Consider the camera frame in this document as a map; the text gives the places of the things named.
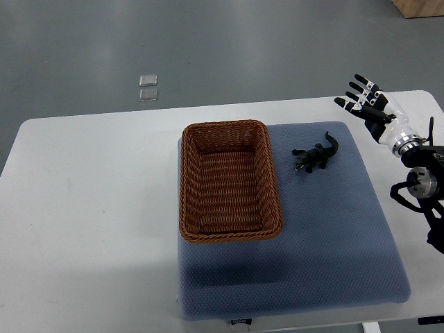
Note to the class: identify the wooden box corner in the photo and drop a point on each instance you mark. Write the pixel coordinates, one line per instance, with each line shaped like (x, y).
(419, 8)

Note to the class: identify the dark toy crocodile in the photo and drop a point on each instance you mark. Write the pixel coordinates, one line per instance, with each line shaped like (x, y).
(318, 155)

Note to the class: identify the blue-grey foam cushion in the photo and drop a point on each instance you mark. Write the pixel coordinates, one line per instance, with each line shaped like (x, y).
(335, 250)

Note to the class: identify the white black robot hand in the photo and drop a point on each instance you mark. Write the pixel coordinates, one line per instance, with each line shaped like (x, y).
(383, 116)

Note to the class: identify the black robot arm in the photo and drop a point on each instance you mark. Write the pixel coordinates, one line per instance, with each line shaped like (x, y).
(422, 191)

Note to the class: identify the black label tag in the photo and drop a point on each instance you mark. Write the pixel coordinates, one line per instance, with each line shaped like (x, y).
(244, 321)

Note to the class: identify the black table control panel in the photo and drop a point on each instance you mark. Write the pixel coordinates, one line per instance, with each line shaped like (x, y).
(431, 320)

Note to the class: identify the brown wicker basket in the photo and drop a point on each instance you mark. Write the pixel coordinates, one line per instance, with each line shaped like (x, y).
(228, 190)

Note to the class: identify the upper metal floor plate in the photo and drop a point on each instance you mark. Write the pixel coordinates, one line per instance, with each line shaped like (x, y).
(148, 80)

